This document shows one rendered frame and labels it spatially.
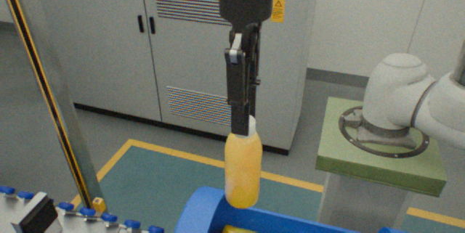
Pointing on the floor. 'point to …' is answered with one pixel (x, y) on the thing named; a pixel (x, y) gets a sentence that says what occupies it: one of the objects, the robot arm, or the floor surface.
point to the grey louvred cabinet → (175, 49)
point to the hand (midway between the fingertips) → (243, 109)
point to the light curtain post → (50, 79)
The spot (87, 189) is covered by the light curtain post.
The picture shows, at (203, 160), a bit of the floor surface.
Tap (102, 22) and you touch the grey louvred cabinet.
